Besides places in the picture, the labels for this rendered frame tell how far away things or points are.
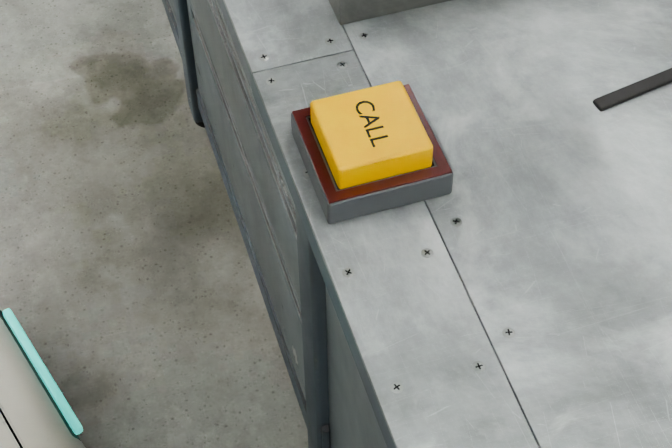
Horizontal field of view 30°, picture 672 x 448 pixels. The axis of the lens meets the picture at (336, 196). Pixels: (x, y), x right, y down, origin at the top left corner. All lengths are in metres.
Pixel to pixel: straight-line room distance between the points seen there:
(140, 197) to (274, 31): 0.98
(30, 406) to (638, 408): 0.77
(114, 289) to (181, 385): 0.18
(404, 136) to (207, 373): 0.93
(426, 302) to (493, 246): 0.06
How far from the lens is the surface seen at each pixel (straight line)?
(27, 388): 1.35
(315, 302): 1.17
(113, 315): 1.71
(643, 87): 0.85
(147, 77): 1.99
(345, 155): 0.74
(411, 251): 0.74
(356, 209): 0.75
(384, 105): 0.77
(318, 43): 0.86
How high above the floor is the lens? 1.39
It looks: 51 degrees down
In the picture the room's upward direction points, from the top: 1 degrees counter-clockwise
